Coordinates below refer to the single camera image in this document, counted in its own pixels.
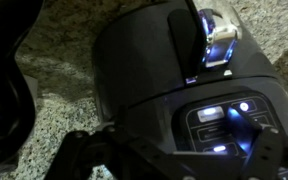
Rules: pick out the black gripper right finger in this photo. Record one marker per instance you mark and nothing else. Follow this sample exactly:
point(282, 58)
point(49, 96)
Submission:
point(264, 150)

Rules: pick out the black air fryer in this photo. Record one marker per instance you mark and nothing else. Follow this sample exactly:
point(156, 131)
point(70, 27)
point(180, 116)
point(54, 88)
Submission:
point(140, 60)

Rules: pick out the black portable cooktop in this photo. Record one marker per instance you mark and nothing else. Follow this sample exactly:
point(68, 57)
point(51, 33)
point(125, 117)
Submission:
point(4, 100)

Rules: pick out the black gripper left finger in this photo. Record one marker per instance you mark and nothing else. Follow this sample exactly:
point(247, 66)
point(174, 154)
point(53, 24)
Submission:
point(122, 121)

